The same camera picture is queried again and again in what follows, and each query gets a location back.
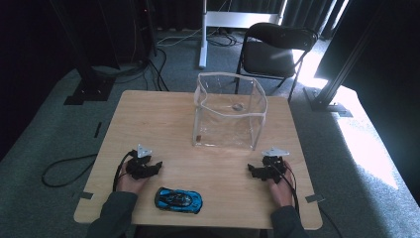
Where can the dark curtain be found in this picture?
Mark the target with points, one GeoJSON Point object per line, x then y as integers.
{"type": "Point", "coordinates": [307, 15]}

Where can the person's right hand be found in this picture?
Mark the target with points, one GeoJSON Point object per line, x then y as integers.
{"type": "Point", "coordinates": [281, 193]}

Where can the blue toy car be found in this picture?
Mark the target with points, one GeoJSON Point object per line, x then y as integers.
{"type": "Point", "coordinates": [178, 200]}

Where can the black tape strip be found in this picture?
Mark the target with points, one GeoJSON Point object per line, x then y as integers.
{"type": "Point", "coordinates": [97, 129]}

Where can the black folding chair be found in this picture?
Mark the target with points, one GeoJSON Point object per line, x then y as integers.
{"type": "Point", "coordinates": [270, 49]}

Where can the grey tape strip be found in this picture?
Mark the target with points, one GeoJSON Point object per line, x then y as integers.
{"type": "Point", "coordinates": [86, 195]}
{"type": "Point", "coordinates": [314, 198]}

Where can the white metal desk frame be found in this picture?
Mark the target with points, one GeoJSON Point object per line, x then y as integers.
{"type": "Point", "coordinates": [204, 33]}

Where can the person's left hand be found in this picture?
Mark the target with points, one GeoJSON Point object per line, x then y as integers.
{"type": "Point", "coordinates": [130, 184]}

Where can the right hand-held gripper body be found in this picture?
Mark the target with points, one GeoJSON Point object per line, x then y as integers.
{"type": "Point", "coordinates": [274, 165]}

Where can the clear plastic storage box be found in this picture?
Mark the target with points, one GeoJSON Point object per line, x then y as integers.
{"type": "Point", "coordinates": [228, 115]}

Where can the black stand with base plate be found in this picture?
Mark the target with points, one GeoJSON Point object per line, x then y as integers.
{"type": "Point", "coordinates": [89, 86]}

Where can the black aluminium profile stand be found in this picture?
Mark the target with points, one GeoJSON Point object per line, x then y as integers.
{"type": "Point", "coordinates": [330, 89]}

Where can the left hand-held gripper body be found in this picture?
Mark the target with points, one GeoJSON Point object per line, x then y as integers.
{"type": "Point", "coordinates": [137, 167]}

